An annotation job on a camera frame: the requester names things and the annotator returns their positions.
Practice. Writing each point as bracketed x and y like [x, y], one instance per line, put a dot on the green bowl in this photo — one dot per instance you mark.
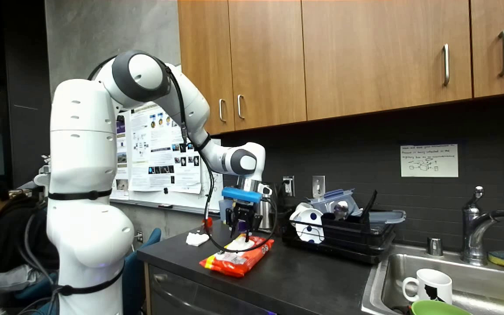
[438, 309]

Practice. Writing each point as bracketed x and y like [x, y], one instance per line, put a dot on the blue chair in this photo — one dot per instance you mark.
[131, 281]

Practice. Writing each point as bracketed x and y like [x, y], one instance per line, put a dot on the steel sink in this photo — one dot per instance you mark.
[485, 286]

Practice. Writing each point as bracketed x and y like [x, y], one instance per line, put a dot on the orange wet wipes bag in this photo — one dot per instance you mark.
[235, 263]

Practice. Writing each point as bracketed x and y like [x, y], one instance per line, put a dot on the white wall outlet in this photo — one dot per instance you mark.
[289, 186]
[319, 186]

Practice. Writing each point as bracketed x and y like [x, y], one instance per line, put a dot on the clear blue plastic container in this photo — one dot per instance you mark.
[336, 202]

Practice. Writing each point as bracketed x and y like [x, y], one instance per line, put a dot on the white mug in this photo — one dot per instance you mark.
[432, 286]

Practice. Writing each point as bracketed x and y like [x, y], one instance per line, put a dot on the white paper wall note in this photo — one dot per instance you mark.
[429, 160]

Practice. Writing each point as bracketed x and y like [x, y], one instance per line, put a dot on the steel thermos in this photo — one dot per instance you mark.
[264, 211]

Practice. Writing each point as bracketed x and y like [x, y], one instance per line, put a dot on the whiteboard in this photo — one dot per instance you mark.
[147, 200]

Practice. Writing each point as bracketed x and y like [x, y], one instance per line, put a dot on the metal faucet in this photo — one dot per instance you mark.
[473, 234]

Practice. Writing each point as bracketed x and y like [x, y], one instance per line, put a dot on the small metal cup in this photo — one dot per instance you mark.
[434, 246]

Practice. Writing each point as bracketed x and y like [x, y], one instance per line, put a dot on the research poster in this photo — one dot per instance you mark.
[147, 151]

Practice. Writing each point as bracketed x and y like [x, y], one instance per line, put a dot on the white crumpled tissue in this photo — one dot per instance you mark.
[196, 239]

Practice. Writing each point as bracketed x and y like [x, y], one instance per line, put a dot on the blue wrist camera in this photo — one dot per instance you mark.
[242, 195]

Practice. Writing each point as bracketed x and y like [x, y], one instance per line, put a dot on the blue plate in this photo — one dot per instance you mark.
[389, 218]

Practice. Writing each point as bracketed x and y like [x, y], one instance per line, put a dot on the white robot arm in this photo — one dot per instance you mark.
[88, 146]

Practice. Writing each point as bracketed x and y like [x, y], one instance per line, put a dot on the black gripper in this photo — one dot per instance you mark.
[243, 211]

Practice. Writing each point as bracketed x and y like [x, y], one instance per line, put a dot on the black dish rack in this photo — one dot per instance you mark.
[350, 239]

